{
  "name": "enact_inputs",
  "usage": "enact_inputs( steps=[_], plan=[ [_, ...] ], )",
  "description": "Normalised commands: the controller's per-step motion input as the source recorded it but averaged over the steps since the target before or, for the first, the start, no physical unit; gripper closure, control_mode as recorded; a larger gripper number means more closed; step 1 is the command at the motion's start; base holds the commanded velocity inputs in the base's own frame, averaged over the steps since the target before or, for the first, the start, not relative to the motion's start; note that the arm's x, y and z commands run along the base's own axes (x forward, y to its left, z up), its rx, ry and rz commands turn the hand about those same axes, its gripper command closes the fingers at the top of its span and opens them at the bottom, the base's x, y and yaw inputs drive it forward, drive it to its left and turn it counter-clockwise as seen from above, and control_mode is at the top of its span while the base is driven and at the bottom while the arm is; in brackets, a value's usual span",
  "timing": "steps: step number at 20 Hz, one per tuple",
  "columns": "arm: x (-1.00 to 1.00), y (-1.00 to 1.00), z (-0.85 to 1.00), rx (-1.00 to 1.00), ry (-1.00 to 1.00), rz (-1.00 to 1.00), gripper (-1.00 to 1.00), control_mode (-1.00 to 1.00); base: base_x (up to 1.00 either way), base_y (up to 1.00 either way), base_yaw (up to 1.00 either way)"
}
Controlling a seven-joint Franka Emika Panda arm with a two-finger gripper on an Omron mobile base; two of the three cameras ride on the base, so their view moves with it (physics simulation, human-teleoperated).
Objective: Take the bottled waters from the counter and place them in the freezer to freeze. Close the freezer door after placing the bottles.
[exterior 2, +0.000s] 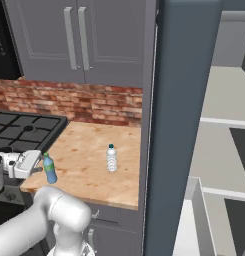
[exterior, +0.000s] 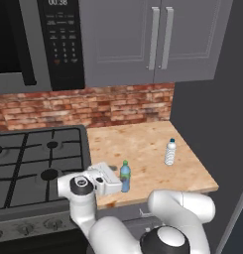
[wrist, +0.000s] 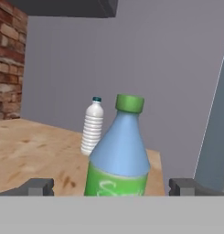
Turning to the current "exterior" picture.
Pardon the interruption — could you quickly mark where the black microwave door handle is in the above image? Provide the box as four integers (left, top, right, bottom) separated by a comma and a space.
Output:
6, 0, 38, 86

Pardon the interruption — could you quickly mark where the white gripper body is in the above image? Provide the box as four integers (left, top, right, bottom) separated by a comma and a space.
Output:
87, 161, 123, 196

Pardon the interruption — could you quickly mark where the silver drawer handle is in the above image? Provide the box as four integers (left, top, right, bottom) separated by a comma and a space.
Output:
138, 207, 155, 218

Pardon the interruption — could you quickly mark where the blue bottle with green cap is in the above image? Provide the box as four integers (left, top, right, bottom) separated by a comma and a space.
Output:
119, 160, 132, 193

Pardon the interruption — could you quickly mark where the dark grey fridge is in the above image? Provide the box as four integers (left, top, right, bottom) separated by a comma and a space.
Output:
169, 0, 243, 254

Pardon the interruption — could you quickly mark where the grey drawer front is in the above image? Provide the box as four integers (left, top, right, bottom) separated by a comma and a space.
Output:
94, 190, 220, 232

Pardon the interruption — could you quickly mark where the black gas hob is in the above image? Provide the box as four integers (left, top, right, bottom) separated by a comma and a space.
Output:
0, 124, 98, 254

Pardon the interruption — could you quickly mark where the grey cupboard door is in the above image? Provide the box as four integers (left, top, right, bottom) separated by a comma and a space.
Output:
77, 0, 163, 88
153, 0, 234, 84

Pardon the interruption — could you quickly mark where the white bottle with blue cap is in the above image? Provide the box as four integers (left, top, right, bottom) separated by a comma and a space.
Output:
164, 137, 178, 167

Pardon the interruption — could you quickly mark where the silver cupboard door handle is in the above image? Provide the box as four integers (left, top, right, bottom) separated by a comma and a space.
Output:
160, 6, 175, 70
147, 6, 161, 71

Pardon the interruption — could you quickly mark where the grey and black microwave oven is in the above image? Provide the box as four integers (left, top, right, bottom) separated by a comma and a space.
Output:
0, 0, 86, 95

